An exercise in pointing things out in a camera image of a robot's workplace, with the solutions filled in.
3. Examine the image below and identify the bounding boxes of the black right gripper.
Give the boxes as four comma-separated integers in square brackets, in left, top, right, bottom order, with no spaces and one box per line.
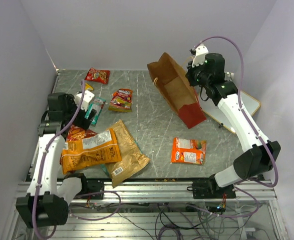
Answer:
[186,58,210,88]

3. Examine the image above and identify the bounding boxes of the red brown paper bag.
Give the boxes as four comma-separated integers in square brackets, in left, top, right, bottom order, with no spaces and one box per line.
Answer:
[147,52,206,129]

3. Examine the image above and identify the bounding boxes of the orange Kettle chips bag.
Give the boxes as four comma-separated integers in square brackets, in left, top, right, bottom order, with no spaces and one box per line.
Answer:
[61,128,122,175]

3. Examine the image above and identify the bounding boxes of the tan paper chips bag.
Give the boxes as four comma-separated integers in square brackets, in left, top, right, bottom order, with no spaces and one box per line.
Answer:
[105,120,150,188]

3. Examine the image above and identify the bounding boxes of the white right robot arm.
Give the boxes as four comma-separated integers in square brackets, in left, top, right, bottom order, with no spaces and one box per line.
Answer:
[186,47,281,198]

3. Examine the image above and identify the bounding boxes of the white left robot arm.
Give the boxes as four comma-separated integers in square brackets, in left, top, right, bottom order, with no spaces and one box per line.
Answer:
[16,90,95,229]

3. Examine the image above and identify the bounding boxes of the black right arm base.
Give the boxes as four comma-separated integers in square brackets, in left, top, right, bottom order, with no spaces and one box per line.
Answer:
[187,174,236,199]

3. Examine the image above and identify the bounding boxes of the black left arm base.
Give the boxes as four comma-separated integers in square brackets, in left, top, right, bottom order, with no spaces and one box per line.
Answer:
[86,179,105,200]

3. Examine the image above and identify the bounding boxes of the red chips bag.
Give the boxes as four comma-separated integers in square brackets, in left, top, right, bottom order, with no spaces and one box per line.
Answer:
[66,125,97,142]

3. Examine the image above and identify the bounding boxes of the colourful fruit candy bag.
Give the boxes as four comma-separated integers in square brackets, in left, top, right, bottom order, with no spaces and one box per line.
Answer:
[108,88,133,112]

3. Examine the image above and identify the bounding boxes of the teal snack packet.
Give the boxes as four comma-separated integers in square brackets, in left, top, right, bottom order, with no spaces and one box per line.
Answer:
[87,97,106,126]

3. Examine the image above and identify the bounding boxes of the yellow snack bar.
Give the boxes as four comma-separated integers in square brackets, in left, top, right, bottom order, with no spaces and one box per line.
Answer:
[85,83,94,91]

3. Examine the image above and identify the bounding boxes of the small red snack packet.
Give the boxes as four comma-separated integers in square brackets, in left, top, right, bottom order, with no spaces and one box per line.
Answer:
[85,68,110,85]

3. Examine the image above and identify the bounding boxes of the orange snack packet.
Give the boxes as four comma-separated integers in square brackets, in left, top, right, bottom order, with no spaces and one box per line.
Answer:
[170,137,207,165]

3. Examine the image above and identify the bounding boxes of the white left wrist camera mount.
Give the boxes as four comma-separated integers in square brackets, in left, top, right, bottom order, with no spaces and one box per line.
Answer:
[74,90,95,111]

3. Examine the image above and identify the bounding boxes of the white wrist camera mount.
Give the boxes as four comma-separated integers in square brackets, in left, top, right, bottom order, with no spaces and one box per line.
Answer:
[74,90,95,111]
[190,43,209,68]

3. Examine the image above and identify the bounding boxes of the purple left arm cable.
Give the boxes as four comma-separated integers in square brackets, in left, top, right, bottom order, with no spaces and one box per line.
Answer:
[33,79,86,240]

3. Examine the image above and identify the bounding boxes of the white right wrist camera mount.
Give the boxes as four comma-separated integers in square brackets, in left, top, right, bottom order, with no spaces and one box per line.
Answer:
[190,43,209,68]

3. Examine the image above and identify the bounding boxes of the aluminium frame rails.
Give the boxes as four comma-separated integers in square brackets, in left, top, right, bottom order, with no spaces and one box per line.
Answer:
[1,180,287,240]

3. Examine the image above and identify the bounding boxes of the loose cable bundle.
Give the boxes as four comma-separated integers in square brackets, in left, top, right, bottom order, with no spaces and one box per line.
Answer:
[69,191,260,240]

